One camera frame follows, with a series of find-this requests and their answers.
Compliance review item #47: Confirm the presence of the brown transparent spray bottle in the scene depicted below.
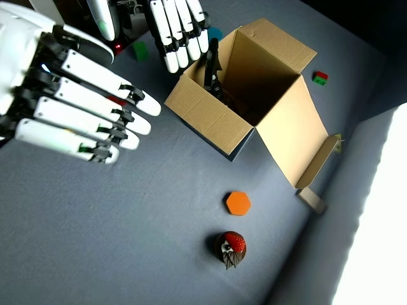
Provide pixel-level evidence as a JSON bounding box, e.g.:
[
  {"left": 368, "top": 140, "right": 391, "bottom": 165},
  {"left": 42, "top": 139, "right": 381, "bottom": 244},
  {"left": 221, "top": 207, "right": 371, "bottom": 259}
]
[{"left": 202, "top": 37, "right": 252, "bottom": 118}]

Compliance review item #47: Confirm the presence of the open cardboard box, globe print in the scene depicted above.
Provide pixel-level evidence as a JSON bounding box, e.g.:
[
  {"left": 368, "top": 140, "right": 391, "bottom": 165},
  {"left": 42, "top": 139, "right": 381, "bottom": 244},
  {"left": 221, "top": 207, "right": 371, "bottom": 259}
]
[{"left": 164, "top": 17, "right": 340, "bottom": 190}]

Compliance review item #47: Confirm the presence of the green block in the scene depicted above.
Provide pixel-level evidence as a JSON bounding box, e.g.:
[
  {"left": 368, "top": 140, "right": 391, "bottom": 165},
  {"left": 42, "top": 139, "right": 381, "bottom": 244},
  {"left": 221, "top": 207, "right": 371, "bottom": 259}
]
[{"left": 132, "top": 41, "right": 150, "bottom": 62}]

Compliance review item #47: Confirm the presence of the black base with red light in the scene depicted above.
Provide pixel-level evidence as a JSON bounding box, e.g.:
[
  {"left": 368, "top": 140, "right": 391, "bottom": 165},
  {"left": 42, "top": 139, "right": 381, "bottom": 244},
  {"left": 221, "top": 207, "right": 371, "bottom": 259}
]
[{"left": 107, "top": 30, "right": 150, "bottom": 57}]

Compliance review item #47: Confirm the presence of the red and green brick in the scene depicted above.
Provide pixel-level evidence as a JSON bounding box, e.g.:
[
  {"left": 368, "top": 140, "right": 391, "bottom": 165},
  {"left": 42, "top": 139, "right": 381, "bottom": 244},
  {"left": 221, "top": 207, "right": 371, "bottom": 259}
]
[{"left": 312, "top": 71, "right": 329, "bottom": 86}]

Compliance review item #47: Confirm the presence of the orange hexagon block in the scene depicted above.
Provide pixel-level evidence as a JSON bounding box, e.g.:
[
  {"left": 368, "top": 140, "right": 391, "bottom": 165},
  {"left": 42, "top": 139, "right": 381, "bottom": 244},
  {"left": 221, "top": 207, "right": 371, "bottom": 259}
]
[{"left": 224, "top": 191, "right": 252, "bottom": 217}]

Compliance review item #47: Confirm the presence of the grey table cloth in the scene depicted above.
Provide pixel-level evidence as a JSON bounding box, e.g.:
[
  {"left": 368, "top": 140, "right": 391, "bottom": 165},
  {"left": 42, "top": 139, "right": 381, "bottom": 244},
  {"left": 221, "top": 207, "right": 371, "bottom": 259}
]
[{"left": 0, "top": 0, "right": 398, "bottom": 305}]

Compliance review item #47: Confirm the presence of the grey-brown rectangular block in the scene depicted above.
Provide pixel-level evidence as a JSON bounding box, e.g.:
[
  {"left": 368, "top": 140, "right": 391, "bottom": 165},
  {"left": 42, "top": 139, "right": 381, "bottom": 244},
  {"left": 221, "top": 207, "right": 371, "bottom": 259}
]
[{"left": 295, "top": 187, "right": 328, "bottom": 214}]

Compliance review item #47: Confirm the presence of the chocolate cake toy with strawberry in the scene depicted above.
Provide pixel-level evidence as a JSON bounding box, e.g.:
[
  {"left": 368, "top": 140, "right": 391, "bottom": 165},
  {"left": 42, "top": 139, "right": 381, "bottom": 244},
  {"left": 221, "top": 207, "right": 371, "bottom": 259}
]
[{"left": 212, "top": 231, "right": 247, "bottom": 271}]

